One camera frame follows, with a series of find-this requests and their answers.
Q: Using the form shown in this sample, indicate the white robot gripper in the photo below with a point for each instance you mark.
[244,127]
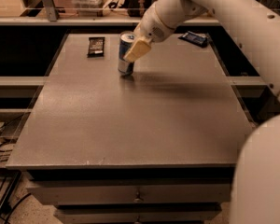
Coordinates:
[149,24]

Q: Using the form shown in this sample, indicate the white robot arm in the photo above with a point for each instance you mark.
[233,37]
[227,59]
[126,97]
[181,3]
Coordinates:
[252,44]

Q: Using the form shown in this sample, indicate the dark rxbar chocolate bar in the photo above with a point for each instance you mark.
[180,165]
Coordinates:
[96,47]

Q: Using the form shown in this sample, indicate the blue snack bar wrapper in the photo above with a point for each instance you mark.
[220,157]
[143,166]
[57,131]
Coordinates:
[195,39]

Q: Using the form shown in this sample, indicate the grey upper drawer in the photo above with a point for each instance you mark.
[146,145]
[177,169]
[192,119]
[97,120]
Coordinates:
[109,192]

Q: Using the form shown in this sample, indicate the grey drawer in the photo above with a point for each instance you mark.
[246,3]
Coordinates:
[138,214]
[109,192]

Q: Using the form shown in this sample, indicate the grey lower drawer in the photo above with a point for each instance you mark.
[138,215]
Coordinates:
[138,214]

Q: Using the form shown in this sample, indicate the grey metal shelf rail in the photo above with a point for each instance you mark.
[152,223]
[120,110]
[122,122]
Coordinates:
[57,12]

